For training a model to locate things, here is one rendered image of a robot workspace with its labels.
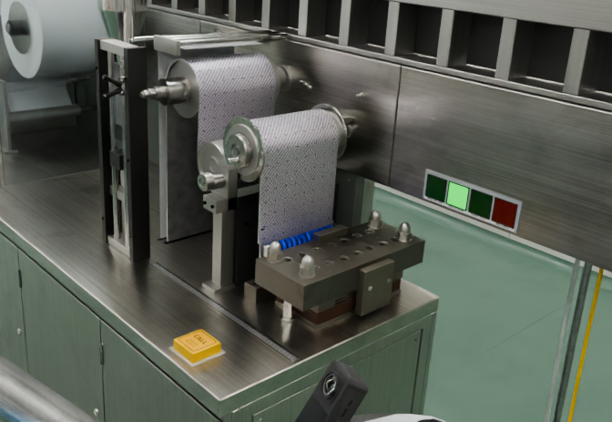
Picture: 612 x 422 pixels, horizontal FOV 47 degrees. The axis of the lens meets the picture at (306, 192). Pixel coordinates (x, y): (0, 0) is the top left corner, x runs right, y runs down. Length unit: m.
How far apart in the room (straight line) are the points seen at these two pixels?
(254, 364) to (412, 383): 0.53
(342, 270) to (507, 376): 1.76
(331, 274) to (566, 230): 0.49
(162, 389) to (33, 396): 0.88
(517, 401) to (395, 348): 1.42
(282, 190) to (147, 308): 0.40
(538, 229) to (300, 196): 0.54
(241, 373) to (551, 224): 0.68
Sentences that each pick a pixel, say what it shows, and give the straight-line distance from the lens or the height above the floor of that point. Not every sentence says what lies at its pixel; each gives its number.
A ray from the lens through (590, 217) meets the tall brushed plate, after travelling 1.47.
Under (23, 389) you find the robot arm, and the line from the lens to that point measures 0.76.
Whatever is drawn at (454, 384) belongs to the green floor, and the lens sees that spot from 3.10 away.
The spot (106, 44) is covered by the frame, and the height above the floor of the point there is 1.43.
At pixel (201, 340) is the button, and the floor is 0.92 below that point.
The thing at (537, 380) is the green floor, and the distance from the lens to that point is 3.25.
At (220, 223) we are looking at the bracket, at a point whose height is 1.07.
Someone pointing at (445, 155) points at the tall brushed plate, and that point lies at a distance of 1.62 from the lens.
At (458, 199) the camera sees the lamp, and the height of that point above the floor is 1.18.
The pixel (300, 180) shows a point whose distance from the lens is 1.65.
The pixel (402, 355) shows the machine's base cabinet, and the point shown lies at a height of 0.78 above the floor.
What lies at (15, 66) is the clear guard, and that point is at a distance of 2.37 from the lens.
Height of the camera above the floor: 1.72
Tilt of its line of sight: 20 degrees down
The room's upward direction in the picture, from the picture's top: 4 degrees clockwise
